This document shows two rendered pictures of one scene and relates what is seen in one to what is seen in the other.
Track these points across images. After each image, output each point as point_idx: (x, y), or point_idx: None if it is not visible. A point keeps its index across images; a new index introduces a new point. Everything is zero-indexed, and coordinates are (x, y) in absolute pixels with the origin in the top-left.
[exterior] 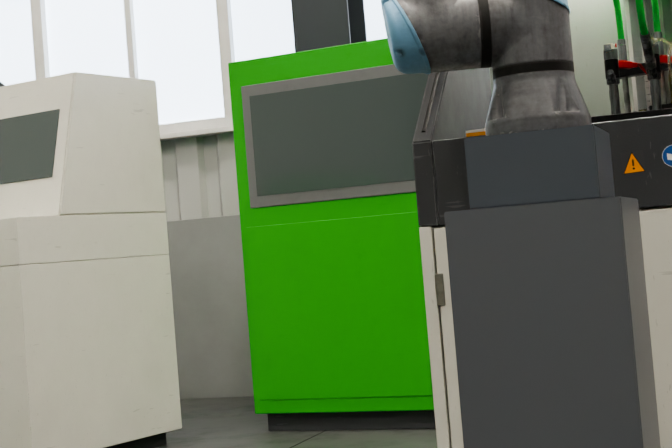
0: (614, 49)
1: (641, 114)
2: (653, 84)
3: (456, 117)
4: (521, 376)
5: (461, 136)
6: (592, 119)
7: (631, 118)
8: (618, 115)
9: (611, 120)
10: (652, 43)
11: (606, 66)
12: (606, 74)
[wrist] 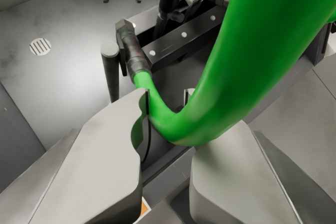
0: None
1: (193, 40)
2: (201, 0)
3: (1, 158)
4: None
5: (4, 141)
6: (156, 62)
7: (185, 46)
8: (177, 49)
9: (170, 55)
10: None
11: (171, 3)
12: (167, 9)
